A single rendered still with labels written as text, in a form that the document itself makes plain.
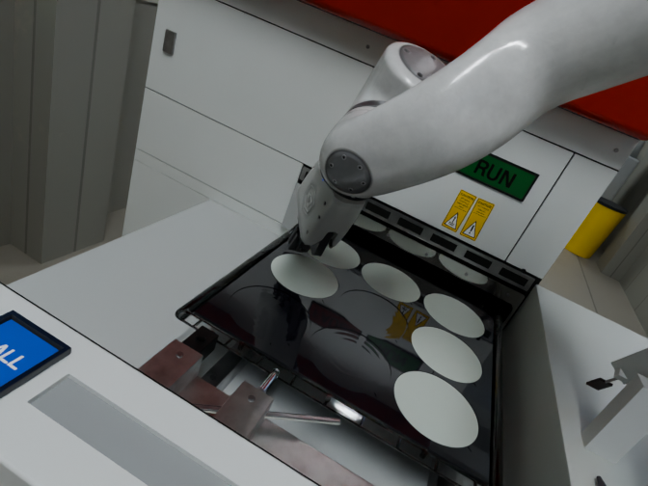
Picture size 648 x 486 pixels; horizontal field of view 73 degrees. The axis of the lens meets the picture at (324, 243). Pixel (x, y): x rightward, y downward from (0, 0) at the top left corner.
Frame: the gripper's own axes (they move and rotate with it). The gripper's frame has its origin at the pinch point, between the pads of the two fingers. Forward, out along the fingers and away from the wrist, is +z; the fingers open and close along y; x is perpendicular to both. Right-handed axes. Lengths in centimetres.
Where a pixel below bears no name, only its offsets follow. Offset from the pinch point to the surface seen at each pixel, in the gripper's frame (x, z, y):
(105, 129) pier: -39, 89, -100
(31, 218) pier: -59, 116, -72
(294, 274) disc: -1.7, -0.3, 6.3
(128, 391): -21.7, -16.5, 26.9
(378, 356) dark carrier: 5.9, -6.4, 19.7
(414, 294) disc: 18.2, -0.7, 7.3
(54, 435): -25.5, -17.9, 30.0
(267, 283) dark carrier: -6.1, -1.4, 8.8
